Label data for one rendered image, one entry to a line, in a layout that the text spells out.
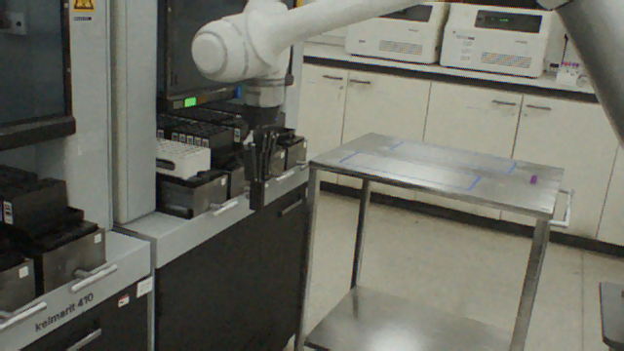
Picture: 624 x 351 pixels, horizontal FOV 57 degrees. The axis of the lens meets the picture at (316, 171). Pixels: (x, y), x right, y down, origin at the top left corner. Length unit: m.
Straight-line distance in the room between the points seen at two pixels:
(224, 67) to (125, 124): 0.30
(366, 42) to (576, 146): 1.32
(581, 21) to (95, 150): 0.85
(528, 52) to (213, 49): 2.56
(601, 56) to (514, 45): 2.49
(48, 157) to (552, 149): 2.77
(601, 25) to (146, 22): 0.82
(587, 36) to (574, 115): 2.49
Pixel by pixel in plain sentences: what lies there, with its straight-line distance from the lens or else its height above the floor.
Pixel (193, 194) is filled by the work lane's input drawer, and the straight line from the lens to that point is 1.30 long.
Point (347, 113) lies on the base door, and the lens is 3.64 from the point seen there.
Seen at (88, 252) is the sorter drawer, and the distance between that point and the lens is 1.08.
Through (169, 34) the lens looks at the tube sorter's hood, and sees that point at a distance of 1.27.
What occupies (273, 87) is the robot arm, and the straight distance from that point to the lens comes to 1.19.
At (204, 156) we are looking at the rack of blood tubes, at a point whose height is 0.85.
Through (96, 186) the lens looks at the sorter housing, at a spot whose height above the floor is 0.84.
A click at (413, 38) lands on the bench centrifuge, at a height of 1.05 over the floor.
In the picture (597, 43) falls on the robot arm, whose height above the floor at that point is 1.20.
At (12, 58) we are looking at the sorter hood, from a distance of 1.00.
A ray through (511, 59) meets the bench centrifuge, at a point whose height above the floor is 0.99.
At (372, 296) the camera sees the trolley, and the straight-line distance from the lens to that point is 2.01.
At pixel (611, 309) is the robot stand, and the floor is 0.70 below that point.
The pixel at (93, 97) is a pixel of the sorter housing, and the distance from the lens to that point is 1.14.
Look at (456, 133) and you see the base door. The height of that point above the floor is 0.54.
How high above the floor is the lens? 1.23
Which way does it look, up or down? 17 degrees down
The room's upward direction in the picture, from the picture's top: 5 degrees clockwise
